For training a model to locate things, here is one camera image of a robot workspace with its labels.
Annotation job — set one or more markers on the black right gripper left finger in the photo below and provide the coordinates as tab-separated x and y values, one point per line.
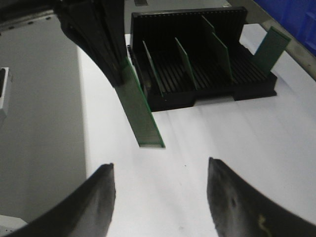
86	212

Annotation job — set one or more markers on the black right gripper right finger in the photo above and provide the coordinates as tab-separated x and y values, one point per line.
239	210

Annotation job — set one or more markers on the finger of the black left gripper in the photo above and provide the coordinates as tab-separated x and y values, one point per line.
80	23
113	49

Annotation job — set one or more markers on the green perforated circuit board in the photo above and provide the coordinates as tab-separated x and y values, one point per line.
155	73
207	25
137	110
186	62
222	55
270	49

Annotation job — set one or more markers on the black slotted board rack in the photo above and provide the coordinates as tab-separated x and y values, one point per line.
159	29

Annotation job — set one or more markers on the grey equipment box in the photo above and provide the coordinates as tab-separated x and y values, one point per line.
5	91

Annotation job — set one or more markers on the blue plastic crate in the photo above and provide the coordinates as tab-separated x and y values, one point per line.
297	16

